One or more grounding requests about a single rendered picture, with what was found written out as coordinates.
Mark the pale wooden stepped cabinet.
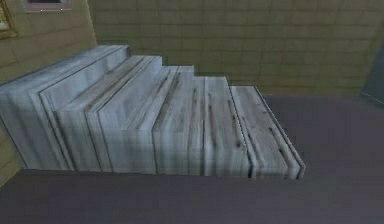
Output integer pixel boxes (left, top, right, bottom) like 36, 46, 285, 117
0, 44, 307, 181

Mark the pink framed window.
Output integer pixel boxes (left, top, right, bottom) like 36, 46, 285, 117
21, 0, 73, 14

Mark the dark grey door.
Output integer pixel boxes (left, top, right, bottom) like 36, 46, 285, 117
359, 42, 384, 107

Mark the gold framed picture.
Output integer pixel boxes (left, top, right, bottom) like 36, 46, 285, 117
0, 0, 19, 41

